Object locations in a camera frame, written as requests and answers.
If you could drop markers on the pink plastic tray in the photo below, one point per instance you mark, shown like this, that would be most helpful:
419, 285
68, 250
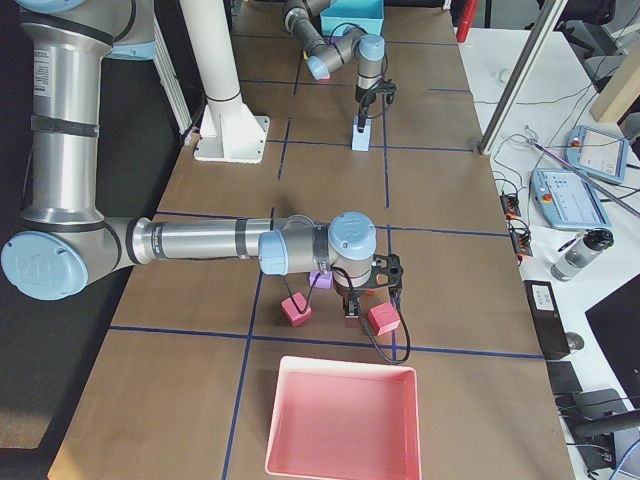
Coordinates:
344, 420

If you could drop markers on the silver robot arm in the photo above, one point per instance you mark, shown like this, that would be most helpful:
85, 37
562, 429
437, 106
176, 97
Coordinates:
308, 168
326, 54

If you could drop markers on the black laptop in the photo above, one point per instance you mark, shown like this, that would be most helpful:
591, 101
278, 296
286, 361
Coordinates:
614, 322

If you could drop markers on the teach pendant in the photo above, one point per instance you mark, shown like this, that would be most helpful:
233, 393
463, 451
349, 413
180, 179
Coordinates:
599, 154
566, 201

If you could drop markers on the crimson block near orange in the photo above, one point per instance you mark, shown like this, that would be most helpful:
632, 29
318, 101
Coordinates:
383, 318

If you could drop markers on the aluminium frame post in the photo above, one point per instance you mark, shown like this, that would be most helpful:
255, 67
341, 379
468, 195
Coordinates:
545, 24

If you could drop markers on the purple block right side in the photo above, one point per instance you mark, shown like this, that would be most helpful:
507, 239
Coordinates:
321, 280

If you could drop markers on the teach pendant near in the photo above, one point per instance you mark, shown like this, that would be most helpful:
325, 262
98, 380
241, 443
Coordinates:
566, 201

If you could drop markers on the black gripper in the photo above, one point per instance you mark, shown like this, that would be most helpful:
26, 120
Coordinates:
363, 96
345, 293

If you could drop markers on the light blue block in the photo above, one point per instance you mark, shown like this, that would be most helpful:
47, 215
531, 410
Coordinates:
362, 126
360, 141

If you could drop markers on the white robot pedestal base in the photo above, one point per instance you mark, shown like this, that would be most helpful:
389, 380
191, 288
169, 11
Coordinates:
229, 131

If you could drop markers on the brown paper table cover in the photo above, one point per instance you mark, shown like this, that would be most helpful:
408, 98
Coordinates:
166, 403

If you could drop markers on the black power box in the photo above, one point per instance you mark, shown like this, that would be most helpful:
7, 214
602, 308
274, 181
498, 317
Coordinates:
546, 318

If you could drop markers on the red fire extinguisher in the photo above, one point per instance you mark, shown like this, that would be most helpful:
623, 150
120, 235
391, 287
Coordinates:
466, 19

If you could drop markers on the teach pendant far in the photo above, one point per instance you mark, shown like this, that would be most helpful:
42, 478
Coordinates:
599, 154

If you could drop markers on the crimson block near purple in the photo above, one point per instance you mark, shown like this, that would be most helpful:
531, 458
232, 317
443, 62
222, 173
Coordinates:
296, 309

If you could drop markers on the clear water bottle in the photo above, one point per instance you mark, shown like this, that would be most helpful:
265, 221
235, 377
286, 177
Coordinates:
584, 250

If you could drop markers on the teal plastic bin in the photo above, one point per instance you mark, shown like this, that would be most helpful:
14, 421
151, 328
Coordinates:
367, 14

